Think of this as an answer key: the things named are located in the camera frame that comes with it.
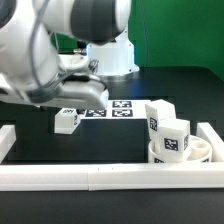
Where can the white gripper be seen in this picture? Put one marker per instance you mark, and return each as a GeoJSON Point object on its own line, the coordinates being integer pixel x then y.
{"type": "Point", "coordinates": [79, 92]}

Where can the white round stool seat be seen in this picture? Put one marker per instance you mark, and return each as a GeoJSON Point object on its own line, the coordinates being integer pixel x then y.
{"type": "Point", "coordinates": [199, 151]}

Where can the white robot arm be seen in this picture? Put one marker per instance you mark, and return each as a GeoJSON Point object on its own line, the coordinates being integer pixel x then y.
{"type": "Point", "coordinates": [31, 70]}

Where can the white marker sheet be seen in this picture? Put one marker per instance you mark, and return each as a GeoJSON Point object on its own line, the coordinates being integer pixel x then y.
{"type": "Point", "coordinates": [119, 109]}

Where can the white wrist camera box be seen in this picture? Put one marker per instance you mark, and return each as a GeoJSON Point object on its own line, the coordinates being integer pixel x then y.
{"type": "Point", "coordinates": [79, 64]}

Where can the white left fence rail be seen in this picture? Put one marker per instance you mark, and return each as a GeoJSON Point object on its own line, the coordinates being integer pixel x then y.
{"type": "Point", "coordinates": [7, 140]}

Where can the white fence rail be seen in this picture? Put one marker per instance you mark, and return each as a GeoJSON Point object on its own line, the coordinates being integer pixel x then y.
{"type": "Point", "coordinates": [206, 132]}
{"type": "Point", "coordinates": [7, 140]}
{"type": "Point", "coordinates": [110, 177]}

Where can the white right fence rail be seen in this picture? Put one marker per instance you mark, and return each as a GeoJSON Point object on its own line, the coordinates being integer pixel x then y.
{"type": "Point", "coordinates": [206, 132]}

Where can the white front fence rail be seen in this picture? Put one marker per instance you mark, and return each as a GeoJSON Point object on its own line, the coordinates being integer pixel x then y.
{"type": "Point", "coordinates": [110, 177]}

